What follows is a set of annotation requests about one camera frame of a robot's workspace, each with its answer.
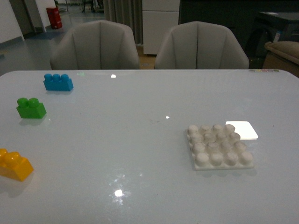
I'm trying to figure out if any yellow two-stud toy block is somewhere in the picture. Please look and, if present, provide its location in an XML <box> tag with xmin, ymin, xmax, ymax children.
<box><xmin>0</xmin><ymin>148</ymin><xmax>34</xmax><ymax>182</ymax></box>

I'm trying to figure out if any blue three-stud toy block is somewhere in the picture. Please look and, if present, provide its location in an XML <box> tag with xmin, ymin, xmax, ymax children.
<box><xmin>43</xmin><ymin>74</ymin><xmax>73</xmax><ymax>91</ymax></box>

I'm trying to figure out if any green two-stud toy block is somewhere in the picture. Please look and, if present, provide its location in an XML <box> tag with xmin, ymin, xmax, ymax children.
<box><xmin>16</xmin><ymin>98</ymin><xmax>47</xmax><ymax>119</ymax></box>

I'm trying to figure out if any right grey upholstered chair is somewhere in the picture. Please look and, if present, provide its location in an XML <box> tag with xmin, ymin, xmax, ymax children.
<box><xmin>155</xmin><ymin>21</ymin><xmax>249</xmax><ymax>70</ymax></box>

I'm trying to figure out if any grey upholstered chair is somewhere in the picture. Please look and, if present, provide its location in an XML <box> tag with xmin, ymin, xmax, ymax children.
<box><xmin>155</xmin><ymin>21</ymin><xmax>249</xmax><ymax>70</ymax></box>
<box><xmin>50</xmin><ymin>20</ymin><xmax>139</xmax><ymax>70</ymax></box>

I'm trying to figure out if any left grey upholstered chair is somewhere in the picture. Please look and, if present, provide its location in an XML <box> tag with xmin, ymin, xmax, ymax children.
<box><xmin>50</xmin><ymin>20</ymin><xmax>139</xmax><ymax>70</ymax></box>

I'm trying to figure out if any white cabinet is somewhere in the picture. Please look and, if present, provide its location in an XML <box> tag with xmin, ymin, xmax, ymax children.
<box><xmin>142</xmin><ymin>0</ymin><xmax>180</xmax><ymax>55</ymax></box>

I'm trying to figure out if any red fire extinguisher box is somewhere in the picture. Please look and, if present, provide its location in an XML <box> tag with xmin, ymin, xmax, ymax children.
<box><xmin>46</xmin><ymin>7</ymin><xmax>62</xmax><ymax>29</ymax></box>

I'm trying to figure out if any beige cushion on box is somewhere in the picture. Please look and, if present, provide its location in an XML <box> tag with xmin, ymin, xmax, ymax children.
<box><xmin>263</xmin><ymin>41</ymin><xmax>299</xmax><ymax>77</ymax></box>

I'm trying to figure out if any dark desk in background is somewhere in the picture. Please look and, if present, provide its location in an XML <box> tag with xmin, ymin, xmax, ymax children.
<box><xmin>245</xmin><ymin>12</ymin><xmax>299</xmax><ymax>57</ymax></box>

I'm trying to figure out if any white studded base plate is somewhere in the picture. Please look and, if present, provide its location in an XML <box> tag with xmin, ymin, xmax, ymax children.
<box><xmin>186</xmin><ymin>124</ymin><xmax>254</xmax><ymax>170</ymax></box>

